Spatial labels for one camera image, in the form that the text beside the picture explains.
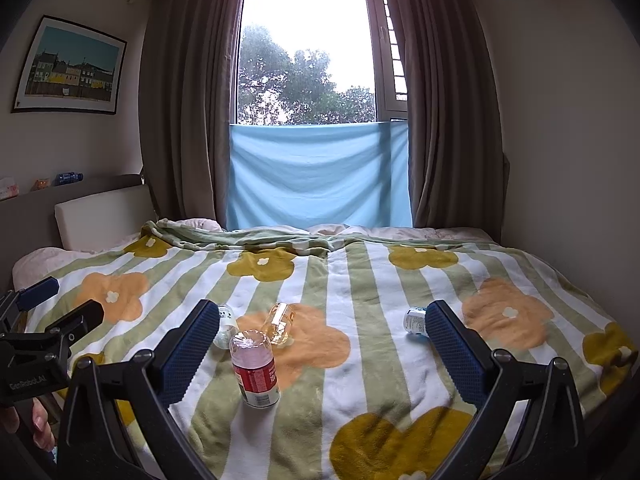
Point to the small orange figurine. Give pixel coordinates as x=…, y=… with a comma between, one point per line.
x=42, y=185

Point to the blue bottle on headboard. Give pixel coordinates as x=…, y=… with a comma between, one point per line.
x=69, y=178

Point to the framed picture of houses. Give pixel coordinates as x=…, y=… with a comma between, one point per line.
x=70, y=65

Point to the striped floral blanket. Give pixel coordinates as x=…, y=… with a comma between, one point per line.
x=350, y=280

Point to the small white label bottle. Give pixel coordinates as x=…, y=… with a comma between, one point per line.
x=225, y=327

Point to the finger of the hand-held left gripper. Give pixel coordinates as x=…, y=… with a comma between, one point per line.
x=75, y=321
x=37, y=291

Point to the grey bed headboard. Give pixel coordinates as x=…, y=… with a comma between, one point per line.
x=30, y=215

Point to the light blue cloth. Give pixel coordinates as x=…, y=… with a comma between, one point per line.
x=320, y=175

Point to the person's left hand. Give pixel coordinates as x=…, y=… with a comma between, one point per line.
x=42, y=422

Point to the red label plastic bottle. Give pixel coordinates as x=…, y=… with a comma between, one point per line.
x=255, y=370

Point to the window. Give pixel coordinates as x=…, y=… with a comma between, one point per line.
x=305, y=50

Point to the white headboard cushion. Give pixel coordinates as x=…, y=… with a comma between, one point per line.
x=100, y=217

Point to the small blue label bottle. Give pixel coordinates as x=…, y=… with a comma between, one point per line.
x=415, y=321

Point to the clear glass cup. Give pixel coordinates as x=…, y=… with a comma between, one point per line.
x=279, y=325

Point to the tissue box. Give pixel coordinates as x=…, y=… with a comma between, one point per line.
x=7, y=189

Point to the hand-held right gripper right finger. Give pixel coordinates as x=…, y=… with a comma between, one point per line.
x=456, y=355

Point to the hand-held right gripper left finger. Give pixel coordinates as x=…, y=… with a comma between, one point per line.
x=189, y=355

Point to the brown curtain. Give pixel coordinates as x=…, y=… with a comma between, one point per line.
x=190, y=100
x=450, y=110

